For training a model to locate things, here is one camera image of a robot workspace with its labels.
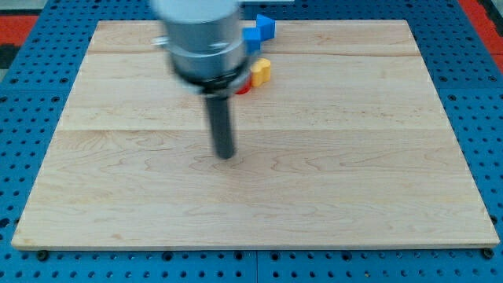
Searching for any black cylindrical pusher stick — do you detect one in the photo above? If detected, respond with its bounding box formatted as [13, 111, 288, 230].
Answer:
[204, 97, 235, 160]

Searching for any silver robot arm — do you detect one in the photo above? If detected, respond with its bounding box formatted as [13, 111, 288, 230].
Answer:
[150, 0, 252, 160]

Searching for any blue cube block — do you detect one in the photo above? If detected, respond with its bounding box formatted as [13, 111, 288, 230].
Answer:
[242, 27, 262, 55]

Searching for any blue triangle block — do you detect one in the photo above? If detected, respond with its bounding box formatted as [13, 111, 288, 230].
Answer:
[255, 14, 276, 42]

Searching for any red round block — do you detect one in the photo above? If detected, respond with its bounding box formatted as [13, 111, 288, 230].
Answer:
[235, 76, 252, 95]

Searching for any yellow heart block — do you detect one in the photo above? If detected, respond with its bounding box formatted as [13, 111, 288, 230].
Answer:
[250, 58, 271, 87]

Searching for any light wooden board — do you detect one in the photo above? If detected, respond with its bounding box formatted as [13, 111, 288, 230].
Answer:
[12, 20, 500, 251]

